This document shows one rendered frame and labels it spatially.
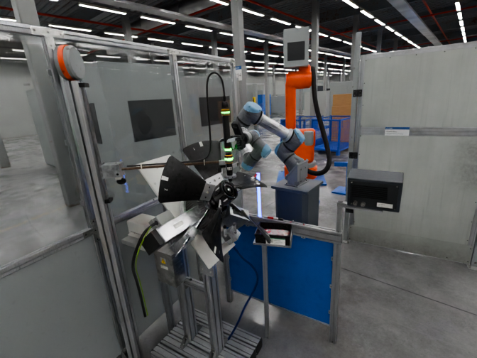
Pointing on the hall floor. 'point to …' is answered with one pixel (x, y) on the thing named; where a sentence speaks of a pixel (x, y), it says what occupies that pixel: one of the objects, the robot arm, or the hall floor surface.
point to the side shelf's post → (167, 305)
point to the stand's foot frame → (238, 350)
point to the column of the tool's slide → (103, 219)
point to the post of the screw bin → (265, 290)
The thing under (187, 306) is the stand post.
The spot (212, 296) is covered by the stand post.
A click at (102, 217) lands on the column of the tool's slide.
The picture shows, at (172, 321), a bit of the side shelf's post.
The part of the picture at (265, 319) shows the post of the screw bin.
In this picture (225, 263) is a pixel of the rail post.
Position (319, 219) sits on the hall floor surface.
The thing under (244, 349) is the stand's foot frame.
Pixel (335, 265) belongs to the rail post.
